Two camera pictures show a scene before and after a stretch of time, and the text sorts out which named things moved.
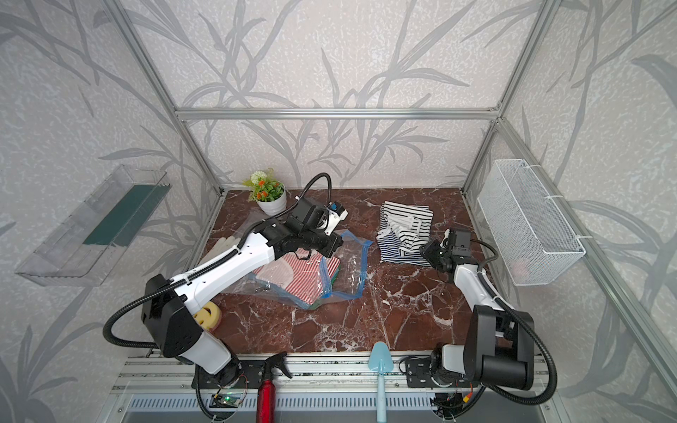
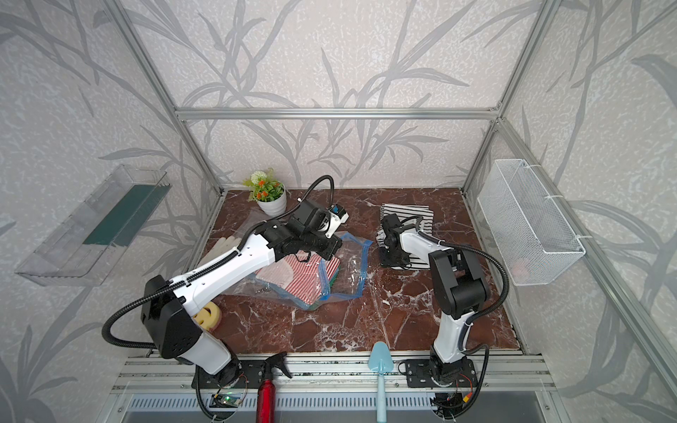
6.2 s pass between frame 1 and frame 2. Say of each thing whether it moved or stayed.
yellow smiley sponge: stayed
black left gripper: stayed
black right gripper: moved
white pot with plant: stayed
